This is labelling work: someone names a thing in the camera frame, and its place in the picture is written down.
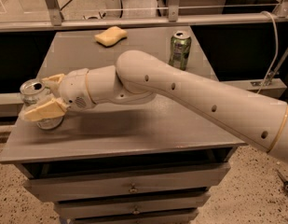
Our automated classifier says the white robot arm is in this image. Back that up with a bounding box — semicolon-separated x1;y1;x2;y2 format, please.
20;50;288;163

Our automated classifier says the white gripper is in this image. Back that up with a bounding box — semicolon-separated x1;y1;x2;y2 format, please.
21;68;95;122

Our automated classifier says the middle grey drawer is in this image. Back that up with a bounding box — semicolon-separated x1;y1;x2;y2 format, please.
54;192;210;219

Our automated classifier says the grey drawer cabinet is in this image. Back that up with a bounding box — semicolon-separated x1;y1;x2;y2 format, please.
0;26;252;224

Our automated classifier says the yellow sponge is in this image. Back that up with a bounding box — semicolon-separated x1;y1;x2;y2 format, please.
94;26;128;47

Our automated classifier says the black tool on floor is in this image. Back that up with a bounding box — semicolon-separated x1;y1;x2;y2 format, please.
277;171;288;193

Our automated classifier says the top grey drawer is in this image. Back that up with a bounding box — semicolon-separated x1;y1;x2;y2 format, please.
24;162;230;202

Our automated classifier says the bottom grey drawer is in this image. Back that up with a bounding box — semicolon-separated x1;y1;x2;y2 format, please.
73;209;199;224

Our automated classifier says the metal railing frame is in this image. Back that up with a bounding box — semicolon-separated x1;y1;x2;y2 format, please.
0;0;288;32

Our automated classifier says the white 7up can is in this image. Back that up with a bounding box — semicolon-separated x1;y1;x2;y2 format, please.
20;79;63;131

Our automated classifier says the white cable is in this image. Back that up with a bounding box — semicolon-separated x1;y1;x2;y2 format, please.
256;10;280;95

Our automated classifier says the green soda can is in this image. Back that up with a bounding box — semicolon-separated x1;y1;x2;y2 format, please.
169;31;192;71

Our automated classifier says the grey drawer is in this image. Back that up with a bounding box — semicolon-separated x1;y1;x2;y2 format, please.
54;192;210;219
73;209;199;224
24;162;230;202

